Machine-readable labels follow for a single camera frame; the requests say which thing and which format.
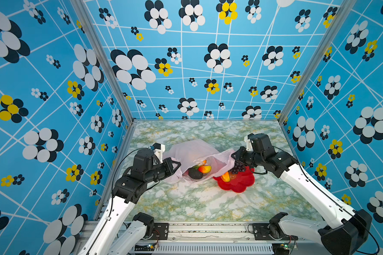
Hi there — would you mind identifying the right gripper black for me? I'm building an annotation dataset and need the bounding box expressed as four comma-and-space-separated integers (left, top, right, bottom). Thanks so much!
229, 147, 264, 168

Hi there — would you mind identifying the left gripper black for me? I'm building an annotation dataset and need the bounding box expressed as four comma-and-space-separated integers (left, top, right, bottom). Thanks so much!
146, 157, 183, 183

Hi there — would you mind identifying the dark purple grape bunch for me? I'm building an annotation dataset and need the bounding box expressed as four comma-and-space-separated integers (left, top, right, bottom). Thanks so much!
230, 162, 246, 175

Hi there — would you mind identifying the dark avocado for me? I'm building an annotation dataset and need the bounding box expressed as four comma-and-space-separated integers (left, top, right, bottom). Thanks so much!
188, 168, 203, 180

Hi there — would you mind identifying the pink translucent plastic bag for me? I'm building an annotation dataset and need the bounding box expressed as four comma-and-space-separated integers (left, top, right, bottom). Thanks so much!
163, 139, 235, 185

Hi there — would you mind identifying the red yellow mango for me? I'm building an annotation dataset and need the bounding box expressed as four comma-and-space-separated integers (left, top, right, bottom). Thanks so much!
198, 165, 212, 175
221, 172, 231, 183

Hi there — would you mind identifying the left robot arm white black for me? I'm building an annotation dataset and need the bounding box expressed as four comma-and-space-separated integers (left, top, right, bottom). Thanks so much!
79, 143, 181, 255

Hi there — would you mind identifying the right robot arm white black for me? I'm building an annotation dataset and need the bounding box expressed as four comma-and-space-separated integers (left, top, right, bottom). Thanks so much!
232, 133, 372, 255

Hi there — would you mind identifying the red flower-shaped plate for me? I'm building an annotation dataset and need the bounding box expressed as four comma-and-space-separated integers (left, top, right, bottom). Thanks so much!
213, 166, 255, 193

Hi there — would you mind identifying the left green circuit board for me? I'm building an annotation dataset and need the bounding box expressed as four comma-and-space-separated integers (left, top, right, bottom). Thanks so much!
134, 244, 156, 251

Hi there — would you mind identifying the green circuit board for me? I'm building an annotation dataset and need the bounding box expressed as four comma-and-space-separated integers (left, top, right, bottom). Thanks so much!
272, 243, 290, 252
134, 244, 156, 251

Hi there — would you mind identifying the right green circuit board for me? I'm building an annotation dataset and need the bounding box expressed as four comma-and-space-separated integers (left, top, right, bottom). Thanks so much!
272, 243, 290, 252

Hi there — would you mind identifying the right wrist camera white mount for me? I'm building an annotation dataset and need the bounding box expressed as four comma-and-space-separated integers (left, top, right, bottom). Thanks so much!
244, 133, 254, 152

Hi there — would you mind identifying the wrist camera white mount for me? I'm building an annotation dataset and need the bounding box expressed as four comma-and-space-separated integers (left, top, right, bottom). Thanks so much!
244, 133, 254, 152
150, 143, 166, 163

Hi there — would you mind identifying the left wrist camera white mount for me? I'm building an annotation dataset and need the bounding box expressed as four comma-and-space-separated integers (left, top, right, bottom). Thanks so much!
150, 143, 166, 163

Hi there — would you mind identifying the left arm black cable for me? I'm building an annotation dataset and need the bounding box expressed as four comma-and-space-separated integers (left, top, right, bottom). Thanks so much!
92, 148, 147, 255

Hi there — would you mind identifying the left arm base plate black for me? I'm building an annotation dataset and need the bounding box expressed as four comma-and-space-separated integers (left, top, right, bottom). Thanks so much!
142, 223, 169, 241

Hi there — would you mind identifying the aluminium front rail frame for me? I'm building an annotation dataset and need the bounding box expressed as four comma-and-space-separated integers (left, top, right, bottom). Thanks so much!
71, 220, 352, 255

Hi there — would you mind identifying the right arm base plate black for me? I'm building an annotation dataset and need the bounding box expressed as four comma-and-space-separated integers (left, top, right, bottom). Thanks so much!
247, 223, 298, 242

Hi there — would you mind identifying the right aluminium corner post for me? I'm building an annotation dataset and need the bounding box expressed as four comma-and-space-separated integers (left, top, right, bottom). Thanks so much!
278, 0, 357, 126

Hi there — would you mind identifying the aluminium corner post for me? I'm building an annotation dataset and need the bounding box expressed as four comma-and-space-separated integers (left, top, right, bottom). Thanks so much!
71, 0, 134, 126
278, 0, 357, 126

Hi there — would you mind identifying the left aluminium corner post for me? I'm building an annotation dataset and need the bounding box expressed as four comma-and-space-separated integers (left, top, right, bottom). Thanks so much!
71, 0, 134, 126

